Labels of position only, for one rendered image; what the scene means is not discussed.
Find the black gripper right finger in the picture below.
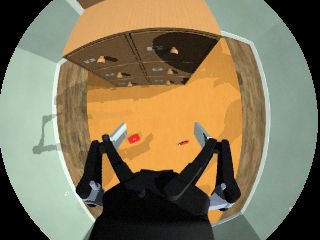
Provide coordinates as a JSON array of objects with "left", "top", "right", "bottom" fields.
[{"left": 164, "top": 122, "right": 241, "bottom": 212}]

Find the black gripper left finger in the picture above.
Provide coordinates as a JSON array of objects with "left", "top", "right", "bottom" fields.
[{"left": 75, "top": 122, "right": 146, "bottom": 208}]

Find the small red block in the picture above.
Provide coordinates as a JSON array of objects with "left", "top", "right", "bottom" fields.
[{"left": 128, "top": 134, "right": 140, "bottom": 144}]

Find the small brown chest of drawers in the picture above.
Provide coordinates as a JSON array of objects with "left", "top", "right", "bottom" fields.
[{"left": 62, "top": 0, "right": 222, "bottom": 87}]

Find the dark brown drawer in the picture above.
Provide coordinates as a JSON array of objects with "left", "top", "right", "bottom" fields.
[
  {"left": 93, "top": 62, "right": 145, "bottom": 80},
  {"left": 131, "top": 30, "right": 216, "bottom": 62},
  {"left": 148, "top": 76, "right": 188, "bottom": 86},
  {"left": 142, "top": 61, "right": 198, "bottom": 76},
  {"left": 109, "top": 77, "right": 149, "bottom": 87},
  {"left": 67, "top": 34, "right": 137, "bottom": 71}
]

